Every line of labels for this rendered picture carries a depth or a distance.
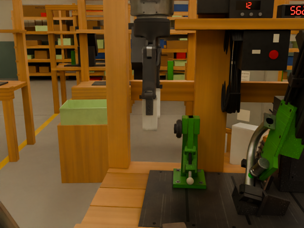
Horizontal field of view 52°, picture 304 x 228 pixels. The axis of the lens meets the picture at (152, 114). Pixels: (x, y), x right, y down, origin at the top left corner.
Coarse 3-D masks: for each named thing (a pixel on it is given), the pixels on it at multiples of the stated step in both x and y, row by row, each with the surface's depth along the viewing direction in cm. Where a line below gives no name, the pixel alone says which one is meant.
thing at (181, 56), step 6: (168, 18) 981; (174, 18) 981; (180, 18) 982; (186, 18) 982; (162, 54) 1019; (168, 54) 1020; (180, 54) 1020; (168, 60) 1013; (162, 72) 1027; (174, 72) 1028; (180, 72) 1029
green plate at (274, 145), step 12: (288, 108) 97; (276, 120) 104; (288, 120) 95; (276, 132) 101; (288, 132) 97; (264, 144) 109; (276, 144) 99; (288, 144) 98; (300, 144) 98; (264, 156) 106; (276, 156) 98; (288, 156) 99
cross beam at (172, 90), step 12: (132, 84) 143; (168, 84) 142; (180, 84) 141; (192, 84) 141; (252, 84) 139; (264, 84) 138; (276, 84) 138; (132, 96) 145; (168, 96) 143; (180, 96) 143; (192, 96) 142; (252, 96) 140; (264, 96) 140
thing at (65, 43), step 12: (12, 12) 966; (60, 12) 970; (12, 24) 975; (60, 24) 979; (60, 36) 988; (36, 60) 1000; (48, 60) 1001; (60, 60) 1003; (36, 72) 1022; (48, 72) 1022; (72, 72) 1022; (96, 72) 1022
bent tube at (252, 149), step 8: (264, 120) 104; (272, 120) 105; (256, 128) 111; (264, 128) 107; (272, 128) 103; (256, 136) 111; (256, 144) 113; (248, 152) 113; (248, 160) 111; (248, 168) 109; (248, 176) 107; (248, 184) 106
